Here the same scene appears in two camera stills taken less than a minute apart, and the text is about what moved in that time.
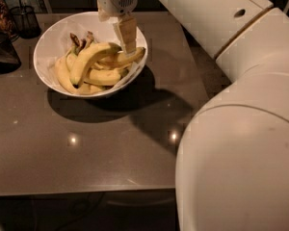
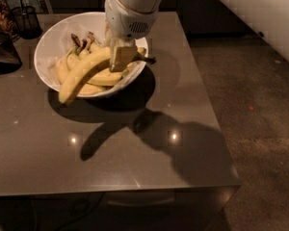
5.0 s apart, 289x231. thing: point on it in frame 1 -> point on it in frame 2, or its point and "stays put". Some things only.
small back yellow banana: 71,57 stays put
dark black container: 4,56 stays put
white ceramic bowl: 54,39 stays put
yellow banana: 91,50 -> 78,71
